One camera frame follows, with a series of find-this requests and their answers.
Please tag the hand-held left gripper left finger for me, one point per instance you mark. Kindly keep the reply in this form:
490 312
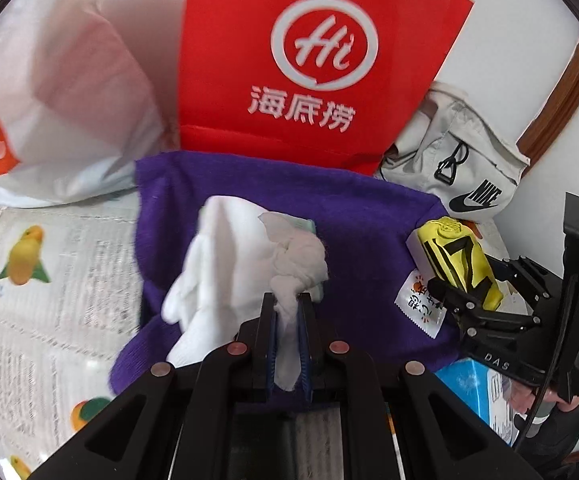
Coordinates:
268 355

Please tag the blue tissue pack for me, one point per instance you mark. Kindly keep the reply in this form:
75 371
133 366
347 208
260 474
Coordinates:
469 385

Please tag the person's right hand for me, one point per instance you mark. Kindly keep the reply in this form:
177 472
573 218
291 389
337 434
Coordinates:
522 401

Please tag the fruit print tablecloth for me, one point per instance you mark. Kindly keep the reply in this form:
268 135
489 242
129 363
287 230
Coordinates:
69 285

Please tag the red paper shopping bag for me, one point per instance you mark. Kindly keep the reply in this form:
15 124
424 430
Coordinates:
249 35

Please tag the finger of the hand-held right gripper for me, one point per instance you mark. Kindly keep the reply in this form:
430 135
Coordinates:
524 275
469 310

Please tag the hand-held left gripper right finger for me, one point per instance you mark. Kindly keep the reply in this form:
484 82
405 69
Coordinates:
305 355

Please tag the purple knitted cloth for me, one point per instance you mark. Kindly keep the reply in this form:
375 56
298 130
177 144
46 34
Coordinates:
359 220

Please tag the brown wooden door frame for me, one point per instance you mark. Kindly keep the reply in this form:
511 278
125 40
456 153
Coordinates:
564 95

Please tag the yellow black soft toy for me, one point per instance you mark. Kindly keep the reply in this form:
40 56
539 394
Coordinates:
449 245

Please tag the white glove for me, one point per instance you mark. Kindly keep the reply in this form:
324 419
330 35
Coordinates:
219 260

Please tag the white plastic shopping bag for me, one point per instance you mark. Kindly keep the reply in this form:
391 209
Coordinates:
69 85

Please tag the grey waist bag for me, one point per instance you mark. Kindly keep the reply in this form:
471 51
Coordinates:
474 145

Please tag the small white snack packet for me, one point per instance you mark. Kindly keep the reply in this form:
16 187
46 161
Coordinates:
419 305

